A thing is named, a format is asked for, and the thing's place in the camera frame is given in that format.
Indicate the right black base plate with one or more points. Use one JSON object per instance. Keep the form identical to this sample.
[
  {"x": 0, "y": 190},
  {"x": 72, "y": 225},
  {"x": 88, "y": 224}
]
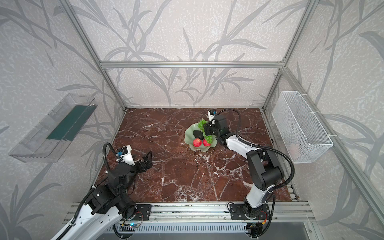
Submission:
[{"x": 240, "y": 211}]

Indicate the pink item in basket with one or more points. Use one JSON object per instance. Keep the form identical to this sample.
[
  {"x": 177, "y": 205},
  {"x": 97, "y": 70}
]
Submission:
[{"x": 294, "y": 151}]

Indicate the green fake grape bunch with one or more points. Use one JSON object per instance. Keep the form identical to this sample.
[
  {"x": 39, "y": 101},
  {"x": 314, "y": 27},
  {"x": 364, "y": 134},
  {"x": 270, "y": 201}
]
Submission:
[{"x": 204, "y": 128}]

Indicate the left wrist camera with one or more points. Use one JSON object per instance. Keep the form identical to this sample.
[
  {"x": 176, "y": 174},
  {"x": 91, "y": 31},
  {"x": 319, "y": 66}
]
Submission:
[{"x": 125, "y": 155}]

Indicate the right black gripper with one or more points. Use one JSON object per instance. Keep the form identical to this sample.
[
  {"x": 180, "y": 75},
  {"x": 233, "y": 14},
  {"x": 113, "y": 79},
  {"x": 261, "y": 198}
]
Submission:
[{"x": 209, "y": 129}]

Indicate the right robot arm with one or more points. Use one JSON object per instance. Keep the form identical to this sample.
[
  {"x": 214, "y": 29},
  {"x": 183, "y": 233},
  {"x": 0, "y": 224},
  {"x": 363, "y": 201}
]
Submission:
[{"x": 264, "y": 166}]

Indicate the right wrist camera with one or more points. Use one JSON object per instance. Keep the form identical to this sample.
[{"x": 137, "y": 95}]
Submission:
[{"x": 211, "y": 114}]

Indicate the aluminium front rail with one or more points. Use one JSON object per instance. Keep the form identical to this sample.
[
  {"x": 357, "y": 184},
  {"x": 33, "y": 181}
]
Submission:
[{"x": 217, "y": 212}]

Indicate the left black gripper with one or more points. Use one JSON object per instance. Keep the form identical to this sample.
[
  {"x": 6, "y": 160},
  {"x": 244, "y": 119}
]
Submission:
[{"x": 141, "y": 165}]

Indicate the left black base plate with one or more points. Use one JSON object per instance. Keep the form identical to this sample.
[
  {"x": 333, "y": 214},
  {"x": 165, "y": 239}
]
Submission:
[{"x": 142, "y": 213}]

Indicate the white wire mesh basket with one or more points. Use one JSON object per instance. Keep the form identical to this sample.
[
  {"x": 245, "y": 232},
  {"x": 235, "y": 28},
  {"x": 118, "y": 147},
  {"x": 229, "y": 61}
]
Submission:
[{"x": 298, "y": 124}]

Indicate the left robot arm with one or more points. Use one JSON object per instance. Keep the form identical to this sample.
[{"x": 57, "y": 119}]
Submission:
[{"x": 106, "y": 205}]

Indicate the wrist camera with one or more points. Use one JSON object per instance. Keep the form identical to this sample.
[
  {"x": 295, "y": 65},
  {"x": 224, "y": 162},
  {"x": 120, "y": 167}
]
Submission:
[
  {"x": 211, "y": 114},
  {"x": 125, "y": 155}
]

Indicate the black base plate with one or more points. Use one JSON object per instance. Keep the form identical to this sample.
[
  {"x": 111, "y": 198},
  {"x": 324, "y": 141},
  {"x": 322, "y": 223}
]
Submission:
[
  {"x": 240, "y": 211},
  {"x": 142, "y": 213}
]

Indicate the dark fake avocado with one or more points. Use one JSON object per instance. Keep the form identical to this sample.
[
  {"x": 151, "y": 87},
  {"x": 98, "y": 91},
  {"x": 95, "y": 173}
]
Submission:
[{"x": 198, "y": 134}]

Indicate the clear plastic wall bin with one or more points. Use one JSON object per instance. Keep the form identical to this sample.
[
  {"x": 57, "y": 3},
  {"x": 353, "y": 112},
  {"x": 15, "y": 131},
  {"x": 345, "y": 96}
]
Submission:
[{"x": 48, "y": 140}]

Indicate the green scalloped fruit bowl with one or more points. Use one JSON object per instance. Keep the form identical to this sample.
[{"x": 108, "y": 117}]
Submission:
[{"x": 189, "y": 139}]

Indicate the red fake apple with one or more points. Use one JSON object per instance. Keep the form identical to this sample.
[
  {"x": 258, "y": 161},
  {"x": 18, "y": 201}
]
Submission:
[
  {"x": 206, "y": 143},
  {"x": 197, "y": 142}
]

